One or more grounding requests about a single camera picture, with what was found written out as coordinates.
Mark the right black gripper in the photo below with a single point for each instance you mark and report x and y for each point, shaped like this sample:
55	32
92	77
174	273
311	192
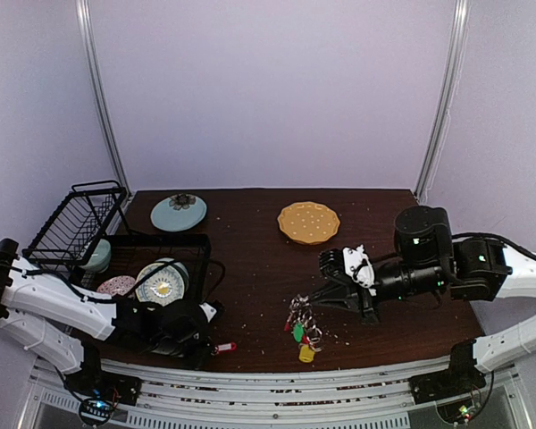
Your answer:
364	300

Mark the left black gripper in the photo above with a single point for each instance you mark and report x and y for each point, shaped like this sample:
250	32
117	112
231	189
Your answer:
196	358

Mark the keyring bundle with coloured tags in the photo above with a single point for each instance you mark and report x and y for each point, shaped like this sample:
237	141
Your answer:
303	327

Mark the keys with red tag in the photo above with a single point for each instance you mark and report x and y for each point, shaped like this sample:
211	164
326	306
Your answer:
224	348

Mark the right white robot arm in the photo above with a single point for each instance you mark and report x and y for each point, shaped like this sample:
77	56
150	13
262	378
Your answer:
429	258

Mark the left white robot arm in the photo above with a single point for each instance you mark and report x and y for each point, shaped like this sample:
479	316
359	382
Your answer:
34	300

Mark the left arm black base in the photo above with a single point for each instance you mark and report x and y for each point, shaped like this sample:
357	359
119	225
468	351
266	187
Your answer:
99	392

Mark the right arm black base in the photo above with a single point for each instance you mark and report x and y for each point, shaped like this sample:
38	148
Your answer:
460	377

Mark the red patterned plate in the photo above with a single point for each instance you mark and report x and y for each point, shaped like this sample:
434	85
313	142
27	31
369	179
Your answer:
121	286

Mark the yellow dotted plate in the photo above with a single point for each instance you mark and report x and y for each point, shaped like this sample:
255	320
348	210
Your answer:
308	222

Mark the light green bowl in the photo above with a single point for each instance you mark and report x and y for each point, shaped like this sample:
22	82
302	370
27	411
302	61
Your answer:
99	260

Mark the light blue flower plate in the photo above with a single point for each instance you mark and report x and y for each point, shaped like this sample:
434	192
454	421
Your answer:
178	212

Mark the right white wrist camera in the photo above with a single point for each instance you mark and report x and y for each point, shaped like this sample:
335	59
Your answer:
347	266

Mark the aluminium slotted front rail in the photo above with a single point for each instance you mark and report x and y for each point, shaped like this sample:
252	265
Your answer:
375	397

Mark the black wire dish rack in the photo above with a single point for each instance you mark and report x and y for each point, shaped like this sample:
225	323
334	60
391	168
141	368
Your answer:
91	212

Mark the right aluminium frame post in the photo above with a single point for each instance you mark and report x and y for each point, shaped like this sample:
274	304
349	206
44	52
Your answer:
451	77

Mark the aluminium frame post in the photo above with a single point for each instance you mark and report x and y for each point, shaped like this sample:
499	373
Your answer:
451	77
88	40

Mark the left aluminium frame post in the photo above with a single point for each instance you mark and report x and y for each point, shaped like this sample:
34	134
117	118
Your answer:
88	40

